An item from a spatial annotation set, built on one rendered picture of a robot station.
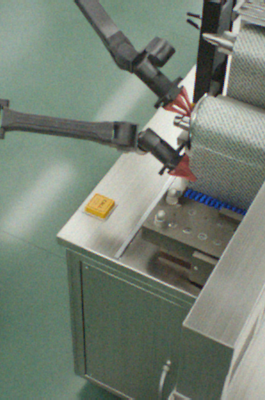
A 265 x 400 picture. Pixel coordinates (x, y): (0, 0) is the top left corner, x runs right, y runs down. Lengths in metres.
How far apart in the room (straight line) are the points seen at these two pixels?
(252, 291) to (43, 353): 1.94
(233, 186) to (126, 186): 0.41
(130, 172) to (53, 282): 0.98
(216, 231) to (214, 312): 0.94
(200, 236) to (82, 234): 0.37
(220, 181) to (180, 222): 0.16
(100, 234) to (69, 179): 1.45
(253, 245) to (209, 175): 0.89
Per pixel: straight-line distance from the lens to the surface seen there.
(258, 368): 1.23
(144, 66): 1.92
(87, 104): 3.96
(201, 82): 2.23
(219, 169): 1.94
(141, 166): 2.28
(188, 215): 1.97
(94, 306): 2.27
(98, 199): 2.14
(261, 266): 1.08
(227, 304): 1.02
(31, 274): 3.13
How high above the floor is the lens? 2.49
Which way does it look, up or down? 46 degrees down
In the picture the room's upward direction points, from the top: 2 degrees clockwise
